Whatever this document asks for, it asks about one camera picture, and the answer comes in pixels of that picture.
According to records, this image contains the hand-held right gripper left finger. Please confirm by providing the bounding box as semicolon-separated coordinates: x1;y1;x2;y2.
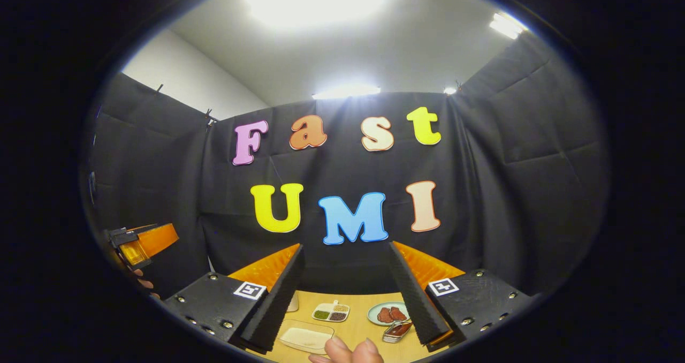
163;243;306;353

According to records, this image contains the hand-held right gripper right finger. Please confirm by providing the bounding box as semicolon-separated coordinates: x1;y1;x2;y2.
387;240;538;352

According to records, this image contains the clear tray of white rice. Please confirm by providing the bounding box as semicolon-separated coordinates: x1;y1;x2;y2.
277;320;336;355

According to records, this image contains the metal chopstick holder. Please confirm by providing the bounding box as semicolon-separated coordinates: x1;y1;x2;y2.
382;320;413;344

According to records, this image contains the pale green plate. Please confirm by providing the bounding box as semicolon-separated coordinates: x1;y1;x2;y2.
367;301;410;327

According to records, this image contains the white sectioned grain dish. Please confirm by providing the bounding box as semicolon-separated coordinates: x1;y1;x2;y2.
312;300;351;322

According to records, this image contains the black backdrop cloth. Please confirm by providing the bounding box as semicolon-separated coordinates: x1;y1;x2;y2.
80;31;611;299

